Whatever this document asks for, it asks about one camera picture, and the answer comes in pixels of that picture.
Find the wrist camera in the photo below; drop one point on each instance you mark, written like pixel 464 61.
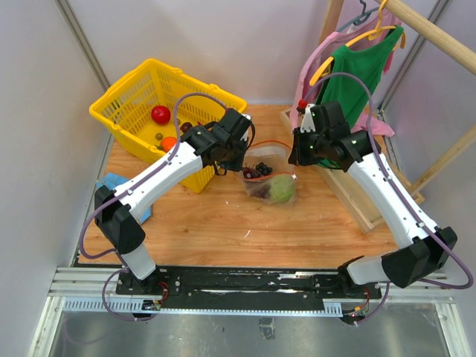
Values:
pixel 248 125
pixel 307 123

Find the black grape bunch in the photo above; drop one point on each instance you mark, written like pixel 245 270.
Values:
pixel 263 169

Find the dark mangosteen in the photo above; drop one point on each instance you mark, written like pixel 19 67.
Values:
pixel 186 126

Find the orange persimmon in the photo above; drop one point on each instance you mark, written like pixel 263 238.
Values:
pixel 167 143

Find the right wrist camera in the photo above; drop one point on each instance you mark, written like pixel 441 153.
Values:
pixel 307 123

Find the clear zip top bag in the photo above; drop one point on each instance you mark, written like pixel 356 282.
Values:
pixel 274 154

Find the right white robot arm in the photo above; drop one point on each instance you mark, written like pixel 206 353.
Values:
pixel 423 247

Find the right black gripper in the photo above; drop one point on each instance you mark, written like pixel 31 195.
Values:
pixel 299 158

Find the yellow plastic basket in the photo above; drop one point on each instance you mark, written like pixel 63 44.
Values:
pixel 150 107

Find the green tank top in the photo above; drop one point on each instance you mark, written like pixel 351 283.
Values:
pixel 356 72

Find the wooden clothes rack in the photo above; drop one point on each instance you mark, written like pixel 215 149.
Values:
pixel 361 203

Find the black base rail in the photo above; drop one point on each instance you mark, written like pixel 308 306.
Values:
pixel 245 289

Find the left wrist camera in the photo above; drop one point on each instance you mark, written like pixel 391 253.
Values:
pixel 248 125

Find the red apple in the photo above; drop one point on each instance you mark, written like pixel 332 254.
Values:
pixel 161 115

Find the green cabbage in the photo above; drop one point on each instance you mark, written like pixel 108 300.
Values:
pixel 281 188

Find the yellow clothes hanger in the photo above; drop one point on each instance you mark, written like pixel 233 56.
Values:
pixel 371 35

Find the purple grape bunch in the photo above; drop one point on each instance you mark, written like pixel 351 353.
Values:
pixel 255 183

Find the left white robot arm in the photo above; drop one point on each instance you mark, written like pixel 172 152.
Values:
pixel 121 208

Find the grey clothes hanger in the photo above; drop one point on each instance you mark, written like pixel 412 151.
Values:
pixel 359 19

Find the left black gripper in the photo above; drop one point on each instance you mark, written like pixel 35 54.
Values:
pixel 239 163

